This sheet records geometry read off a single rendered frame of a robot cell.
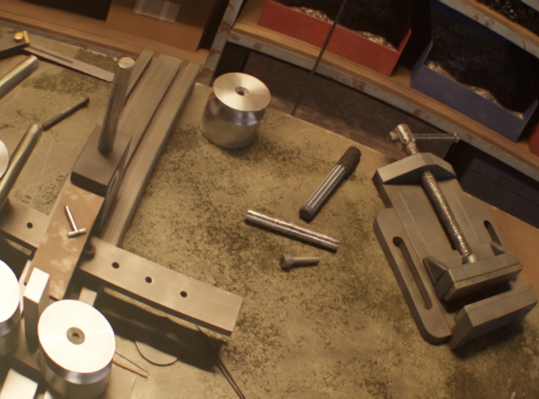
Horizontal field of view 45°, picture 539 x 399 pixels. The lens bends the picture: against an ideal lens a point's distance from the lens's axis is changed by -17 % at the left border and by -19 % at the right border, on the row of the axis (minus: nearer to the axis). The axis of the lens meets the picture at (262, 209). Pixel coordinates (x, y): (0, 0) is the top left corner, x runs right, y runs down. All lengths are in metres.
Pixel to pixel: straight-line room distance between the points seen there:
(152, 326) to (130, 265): 0.05
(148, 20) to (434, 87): 0.79
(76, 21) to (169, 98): 1.43
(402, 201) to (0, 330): 0.40
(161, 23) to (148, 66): 1.29
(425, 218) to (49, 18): 1.58
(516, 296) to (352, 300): 0.16
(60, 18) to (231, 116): 1.48
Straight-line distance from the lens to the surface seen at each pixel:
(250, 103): 0.63
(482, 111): 1.92
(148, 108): 0.62
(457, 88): 1.88
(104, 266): 0.50
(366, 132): 2.02
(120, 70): 0.45
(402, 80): 1.90
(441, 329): 0.61
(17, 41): 0.71
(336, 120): 2.01
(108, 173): 0.49
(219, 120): 0.63
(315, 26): 1.82
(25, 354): 0.45
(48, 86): 0.68
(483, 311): 0.60
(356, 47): 1.84
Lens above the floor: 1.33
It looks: 47 degrees down
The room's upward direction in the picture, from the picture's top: 25 degrees clockwise
